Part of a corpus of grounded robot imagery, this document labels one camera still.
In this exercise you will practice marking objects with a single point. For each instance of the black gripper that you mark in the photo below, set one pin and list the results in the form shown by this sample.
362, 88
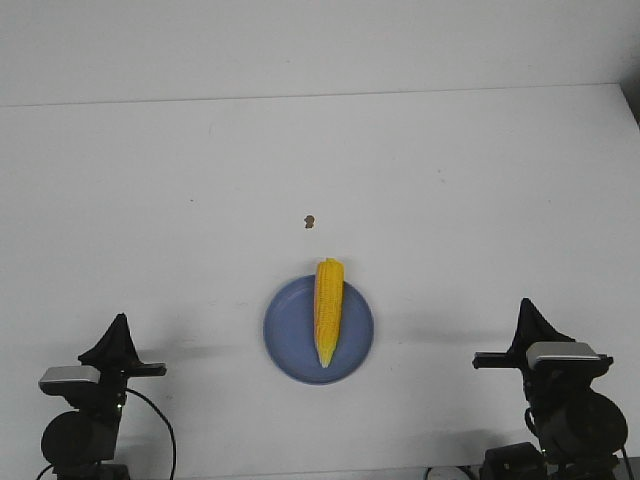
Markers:
116, 350
532, 327

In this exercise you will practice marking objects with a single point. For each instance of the blue round plate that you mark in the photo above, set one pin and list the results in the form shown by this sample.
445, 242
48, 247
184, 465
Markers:
288, 333

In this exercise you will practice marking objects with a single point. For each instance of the yellow corn cob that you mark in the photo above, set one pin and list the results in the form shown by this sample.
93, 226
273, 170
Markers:
328, 301

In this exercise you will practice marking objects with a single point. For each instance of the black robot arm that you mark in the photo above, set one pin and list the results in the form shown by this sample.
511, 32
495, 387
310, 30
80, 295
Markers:
580, 433
81, 443

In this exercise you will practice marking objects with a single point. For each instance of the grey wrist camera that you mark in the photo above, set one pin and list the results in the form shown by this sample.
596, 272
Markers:
64, 379
540, 352

